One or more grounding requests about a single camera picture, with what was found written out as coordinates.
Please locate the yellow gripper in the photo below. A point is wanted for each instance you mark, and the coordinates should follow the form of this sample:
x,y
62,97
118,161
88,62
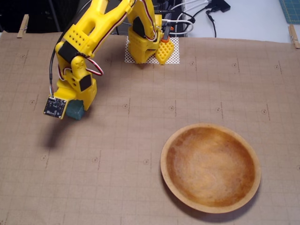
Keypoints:
x,y
89,101

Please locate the blue wooden block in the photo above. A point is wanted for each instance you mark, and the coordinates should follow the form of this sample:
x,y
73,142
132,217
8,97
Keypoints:
x,y
75,113

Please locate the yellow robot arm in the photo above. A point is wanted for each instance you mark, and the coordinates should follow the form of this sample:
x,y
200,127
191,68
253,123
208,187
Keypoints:
x,y
93,21

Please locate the round wooden bowl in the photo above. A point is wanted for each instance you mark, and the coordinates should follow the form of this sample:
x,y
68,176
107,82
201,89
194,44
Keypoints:
x,y
211,168

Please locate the brown gridded paper mat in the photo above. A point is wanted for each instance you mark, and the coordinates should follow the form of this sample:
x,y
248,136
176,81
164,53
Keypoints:
x,y
117,175

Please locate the grey metal pole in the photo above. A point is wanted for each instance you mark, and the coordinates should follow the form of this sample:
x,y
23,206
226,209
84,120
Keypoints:
x,y
55,16

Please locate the white mesh mat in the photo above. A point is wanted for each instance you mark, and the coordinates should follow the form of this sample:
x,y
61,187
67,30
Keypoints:
x,y
175,59

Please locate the wooden clothespin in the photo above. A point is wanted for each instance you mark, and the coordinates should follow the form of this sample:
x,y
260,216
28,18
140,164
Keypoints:
x,y
293,36
23,25

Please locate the black orange table clamp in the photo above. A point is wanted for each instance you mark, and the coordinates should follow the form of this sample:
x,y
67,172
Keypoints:
x,y
167,32

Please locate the black adapter box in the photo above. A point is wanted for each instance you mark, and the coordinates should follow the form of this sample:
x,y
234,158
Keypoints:
x,y
222,7

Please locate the green cutting mat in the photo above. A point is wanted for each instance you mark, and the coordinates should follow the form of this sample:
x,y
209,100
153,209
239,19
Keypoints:
x,y
291,10

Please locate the black camera circuit board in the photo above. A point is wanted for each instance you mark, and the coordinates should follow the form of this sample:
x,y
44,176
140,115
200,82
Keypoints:
x,y
55,107

